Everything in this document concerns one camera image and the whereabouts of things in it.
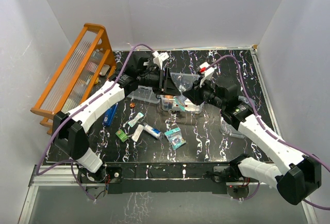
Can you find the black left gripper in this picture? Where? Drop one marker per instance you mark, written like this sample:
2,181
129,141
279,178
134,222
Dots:
169,87

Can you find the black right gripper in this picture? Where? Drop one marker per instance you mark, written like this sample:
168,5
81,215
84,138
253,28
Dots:
194,92

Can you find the clear first aid box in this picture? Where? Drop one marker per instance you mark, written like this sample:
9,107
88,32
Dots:
190,107

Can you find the white blue ointment tube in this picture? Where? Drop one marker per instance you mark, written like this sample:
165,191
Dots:
152,131

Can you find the long white teal sachet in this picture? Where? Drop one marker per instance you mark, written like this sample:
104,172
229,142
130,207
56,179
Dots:
137,133

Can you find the brown bottle orange cap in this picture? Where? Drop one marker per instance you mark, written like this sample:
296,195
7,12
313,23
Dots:
168,99

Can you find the teal clear zip bag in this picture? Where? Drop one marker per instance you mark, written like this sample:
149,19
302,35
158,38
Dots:
184,82

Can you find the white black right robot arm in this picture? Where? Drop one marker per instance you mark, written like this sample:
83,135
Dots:
294,174

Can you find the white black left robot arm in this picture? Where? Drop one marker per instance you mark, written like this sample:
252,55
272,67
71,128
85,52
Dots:
70,129

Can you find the clear plastic divider tray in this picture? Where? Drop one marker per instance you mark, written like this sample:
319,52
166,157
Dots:
145,94

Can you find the clear plastic box lid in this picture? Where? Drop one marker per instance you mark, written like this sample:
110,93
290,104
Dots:
229,130

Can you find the small red round tin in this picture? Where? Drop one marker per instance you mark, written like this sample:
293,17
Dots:
132,104

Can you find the small green packet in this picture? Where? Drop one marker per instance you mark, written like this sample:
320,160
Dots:
122,135

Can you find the orange wooden rack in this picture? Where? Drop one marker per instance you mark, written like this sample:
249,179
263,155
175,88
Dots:
74,79

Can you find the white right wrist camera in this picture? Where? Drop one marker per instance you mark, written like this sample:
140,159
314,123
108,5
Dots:
206,73

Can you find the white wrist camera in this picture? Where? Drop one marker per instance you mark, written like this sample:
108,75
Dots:
206,73
160,58

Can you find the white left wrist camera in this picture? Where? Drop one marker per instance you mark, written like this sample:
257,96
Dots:
160,58

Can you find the aluminium frame rail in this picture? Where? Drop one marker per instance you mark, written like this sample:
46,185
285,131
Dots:
176,176

